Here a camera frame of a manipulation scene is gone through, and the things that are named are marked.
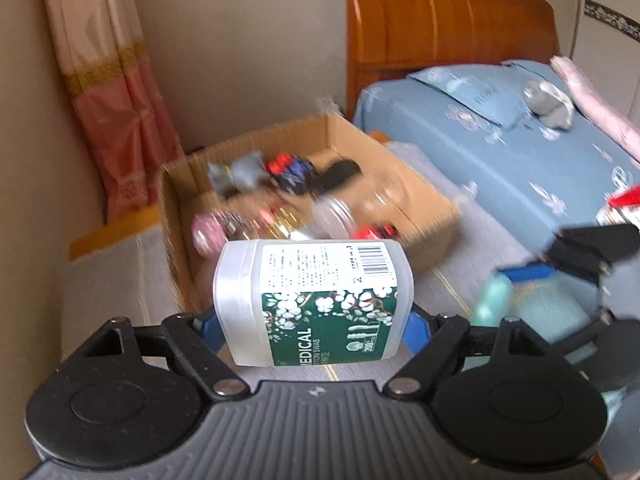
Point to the blue floral pillow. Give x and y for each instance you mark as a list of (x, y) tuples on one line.
[(480, 90)]

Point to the black cube toy red buttons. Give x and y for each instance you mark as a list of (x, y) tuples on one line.
[(292, 172)]

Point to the grey toy figure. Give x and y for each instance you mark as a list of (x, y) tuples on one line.
[(242, 172)]

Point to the clear plastic jar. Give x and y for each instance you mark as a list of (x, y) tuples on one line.
[(340, 215)]

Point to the pink glass ornament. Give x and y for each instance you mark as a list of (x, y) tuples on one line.
[(207, 232)]

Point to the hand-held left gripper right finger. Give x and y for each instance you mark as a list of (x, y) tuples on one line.
[(417, 332)]

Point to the wooden headboard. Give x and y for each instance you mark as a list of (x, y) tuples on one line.
[(440, 20)]

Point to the pink cloth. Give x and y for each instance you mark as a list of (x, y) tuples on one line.
[(600, 105)]

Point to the red white packet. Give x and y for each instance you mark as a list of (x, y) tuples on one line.
[(622, 207)]

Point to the blue floral bed sheet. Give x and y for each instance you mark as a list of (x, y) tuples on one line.
[(500, 160)]

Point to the pink curtain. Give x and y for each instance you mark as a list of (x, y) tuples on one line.
[(110, 85)]

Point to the cardboard box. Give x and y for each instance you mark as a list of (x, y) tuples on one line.
[(345, 140)]

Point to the white cotton swab container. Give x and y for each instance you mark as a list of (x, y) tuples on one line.
[(300, 280)]

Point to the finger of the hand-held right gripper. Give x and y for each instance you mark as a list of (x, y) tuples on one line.
[(600, 340), (525, 272)]

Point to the teal bottle with blue cap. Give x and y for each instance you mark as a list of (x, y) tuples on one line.
[(530, 310)]

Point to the small red black object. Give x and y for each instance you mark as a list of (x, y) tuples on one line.
[(375, 232)]

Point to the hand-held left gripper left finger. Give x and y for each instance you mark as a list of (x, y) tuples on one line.
[(210, 330)]

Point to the grey crumpled object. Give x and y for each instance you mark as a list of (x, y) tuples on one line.
[(550, 105)]

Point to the yellow capsule bottle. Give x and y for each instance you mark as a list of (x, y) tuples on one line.
[(272, 222)]

